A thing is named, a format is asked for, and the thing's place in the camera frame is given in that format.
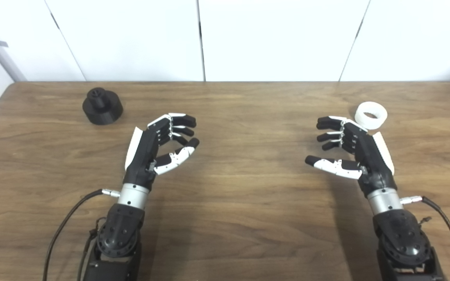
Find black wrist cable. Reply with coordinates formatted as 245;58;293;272
400;196;450;281
43;189;121;281

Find round black plastic part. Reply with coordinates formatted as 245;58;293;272
82;87;124;126

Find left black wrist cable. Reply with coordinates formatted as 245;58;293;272
43;189;121;281

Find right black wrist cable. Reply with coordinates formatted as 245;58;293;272
400;196;450;281

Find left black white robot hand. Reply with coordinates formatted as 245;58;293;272
124;113;200;192

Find white plastic ring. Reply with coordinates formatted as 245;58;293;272
354;101;388;131

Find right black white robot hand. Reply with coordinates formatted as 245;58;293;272
305;116;398;198

